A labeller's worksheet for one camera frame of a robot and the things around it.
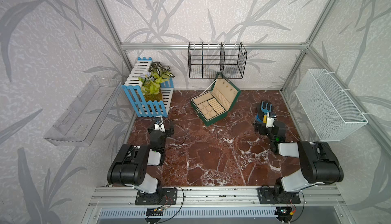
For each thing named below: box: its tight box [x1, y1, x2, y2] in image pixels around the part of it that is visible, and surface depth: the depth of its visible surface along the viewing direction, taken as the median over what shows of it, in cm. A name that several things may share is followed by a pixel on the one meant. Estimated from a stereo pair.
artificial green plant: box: [137, 61, 175, 97], surface depth 98 cm
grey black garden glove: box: [255, 99, 274, 123], surface depth 109 cm
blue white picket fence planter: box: [122, 57, 175, 118], surface depth 99 cm
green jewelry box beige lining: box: [190, 72, 242, 127], surface depth 105 cm
